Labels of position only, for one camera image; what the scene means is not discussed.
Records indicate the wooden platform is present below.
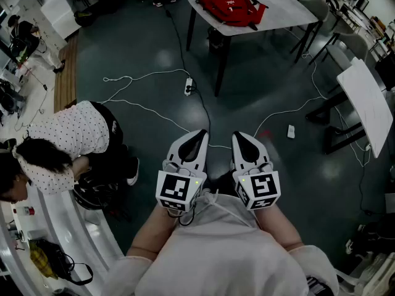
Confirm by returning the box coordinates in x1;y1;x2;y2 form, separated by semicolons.
54;32;78;113

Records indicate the white shelf rack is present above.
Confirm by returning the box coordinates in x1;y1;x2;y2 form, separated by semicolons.
0;180;127;296

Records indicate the black bag with yellow cloth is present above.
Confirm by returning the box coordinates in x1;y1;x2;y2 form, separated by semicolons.
29;238;94;286

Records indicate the grey chair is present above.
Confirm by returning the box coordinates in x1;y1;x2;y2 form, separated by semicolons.
308;31;371;73
289;0;331;64

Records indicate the white looped floor cable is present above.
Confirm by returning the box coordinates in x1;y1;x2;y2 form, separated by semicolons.
102;68;191;104

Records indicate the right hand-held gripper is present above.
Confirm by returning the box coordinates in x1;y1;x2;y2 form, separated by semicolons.
231;130;281;211

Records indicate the person's white sweater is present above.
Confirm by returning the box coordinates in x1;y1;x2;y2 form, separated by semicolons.
101;189;340;296

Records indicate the red backpack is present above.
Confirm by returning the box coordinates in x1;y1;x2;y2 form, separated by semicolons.
196;0;268;31

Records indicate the white table with black frame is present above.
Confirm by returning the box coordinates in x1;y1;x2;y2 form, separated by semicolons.
305;57;394;159

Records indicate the person's left forearm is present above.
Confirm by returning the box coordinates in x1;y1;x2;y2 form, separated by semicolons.
126;203;186;258

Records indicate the marble table with black legs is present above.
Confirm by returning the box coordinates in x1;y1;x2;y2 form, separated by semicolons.
186;0;324;97

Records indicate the person's right forearm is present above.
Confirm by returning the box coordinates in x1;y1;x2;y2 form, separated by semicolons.
256;204;305;252

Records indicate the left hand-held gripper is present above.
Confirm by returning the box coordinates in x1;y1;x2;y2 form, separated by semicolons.
156;129;210;213

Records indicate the white cabinet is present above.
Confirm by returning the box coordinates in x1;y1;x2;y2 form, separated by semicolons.
39;0;81;40

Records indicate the black cable bundle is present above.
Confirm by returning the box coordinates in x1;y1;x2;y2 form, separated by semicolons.
73;171;132;221

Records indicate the black floor cable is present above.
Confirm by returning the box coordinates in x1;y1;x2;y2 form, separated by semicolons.
162;4;212;133

